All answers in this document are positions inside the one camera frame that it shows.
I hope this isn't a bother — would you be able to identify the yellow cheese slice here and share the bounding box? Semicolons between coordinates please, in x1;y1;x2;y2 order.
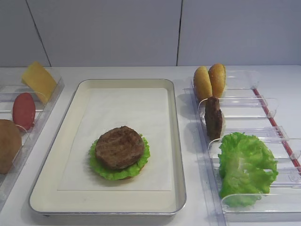
22;61;57;105

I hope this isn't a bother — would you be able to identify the brown meat patty on tray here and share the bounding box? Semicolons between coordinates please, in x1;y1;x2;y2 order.
95;126;144;170

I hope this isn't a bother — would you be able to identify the upright brown meat patty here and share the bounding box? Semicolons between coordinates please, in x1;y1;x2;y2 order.
205;97;223;140

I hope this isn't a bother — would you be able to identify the green lettuce leaf on tray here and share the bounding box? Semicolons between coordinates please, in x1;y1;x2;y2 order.
89;134;151;181

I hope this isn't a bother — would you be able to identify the green lettuce leaf in rack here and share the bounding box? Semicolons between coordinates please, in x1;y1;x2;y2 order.
218;132;278;208

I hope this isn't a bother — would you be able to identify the red tomato slice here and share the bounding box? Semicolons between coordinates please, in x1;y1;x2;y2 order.
12;92;36;130

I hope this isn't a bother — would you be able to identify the white parchment paper sheet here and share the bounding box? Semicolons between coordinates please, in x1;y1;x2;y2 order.
58;88;173;191

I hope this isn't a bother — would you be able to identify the golden bun half left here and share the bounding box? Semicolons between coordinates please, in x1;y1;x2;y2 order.
193;66;213;101

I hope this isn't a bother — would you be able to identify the golden bun half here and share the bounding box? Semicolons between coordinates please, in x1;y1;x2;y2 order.
193;66;213;101
208;63;226;98

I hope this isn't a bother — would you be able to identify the bottom bun on tray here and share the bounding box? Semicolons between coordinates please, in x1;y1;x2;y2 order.
101;164;148;181

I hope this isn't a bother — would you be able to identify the golden bun half right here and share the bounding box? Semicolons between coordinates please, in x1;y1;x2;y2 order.
208;63;226;98

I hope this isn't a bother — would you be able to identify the clear right divider rack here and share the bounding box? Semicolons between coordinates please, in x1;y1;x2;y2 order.
185;70;301;226

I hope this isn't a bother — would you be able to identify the clear divider rack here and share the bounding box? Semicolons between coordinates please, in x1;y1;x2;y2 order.
0;67;64;209
185;70;301;226

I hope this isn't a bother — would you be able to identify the brown top bun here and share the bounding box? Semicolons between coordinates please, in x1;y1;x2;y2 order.
0;119;22;174

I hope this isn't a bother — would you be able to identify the clear left divider rack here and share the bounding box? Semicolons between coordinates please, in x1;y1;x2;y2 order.
0;67;64;209

